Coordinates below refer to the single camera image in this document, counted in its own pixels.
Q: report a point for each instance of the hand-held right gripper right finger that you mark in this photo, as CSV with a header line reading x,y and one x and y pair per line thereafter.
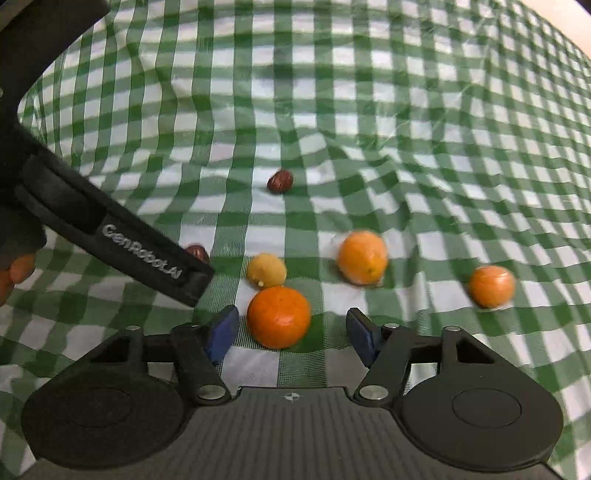
x,y
362,334

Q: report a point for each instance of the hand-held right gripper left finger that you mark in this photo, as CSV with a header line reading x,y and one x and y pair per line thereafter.
x,y
221,332

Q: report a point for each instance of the small orange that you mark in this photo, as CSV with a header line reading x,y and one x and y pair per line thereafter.
x,y
492,286
278,316

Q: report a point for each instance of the small yellow fruit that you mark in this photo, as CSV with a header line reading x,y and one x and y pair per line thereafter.
x,y
266,271

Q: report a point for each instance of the plastic-wrapped large orange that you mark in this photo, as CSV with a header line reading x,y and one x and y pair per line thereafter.
x,y
362,257

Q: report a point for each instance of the dark red jujube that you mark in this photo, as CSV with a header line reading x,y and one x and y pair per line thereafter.
x,y
280,181
199,252

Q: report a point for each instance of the person's left hand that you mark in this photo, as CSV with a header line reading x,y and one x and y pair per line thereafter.
x,y
21,270

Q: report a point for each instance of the green checked tablecloth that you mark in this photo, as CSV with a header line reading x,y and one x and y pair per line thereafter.
x,y
369,115

